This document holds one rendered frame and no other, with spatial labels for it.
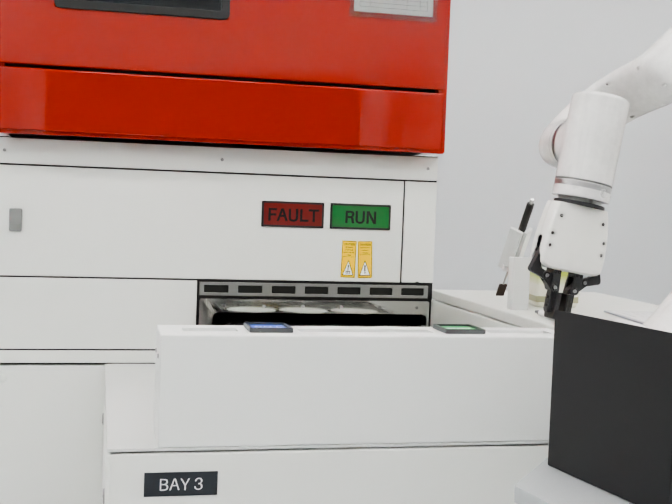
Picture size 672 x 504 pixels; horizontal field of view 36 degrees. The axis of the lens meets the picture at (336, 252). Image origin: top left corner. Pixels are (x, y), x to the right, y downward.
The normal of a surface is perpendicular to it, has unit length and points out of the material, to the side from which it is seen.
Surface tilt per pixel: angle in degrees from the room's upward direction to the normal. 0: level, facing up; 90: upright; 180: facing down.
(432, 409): 90
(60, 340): 90
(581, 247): 94
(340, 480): 90
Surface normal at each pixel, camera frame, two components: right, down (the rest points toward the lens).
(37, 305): 0.22, 0.06
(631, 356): -0.93, -0.01
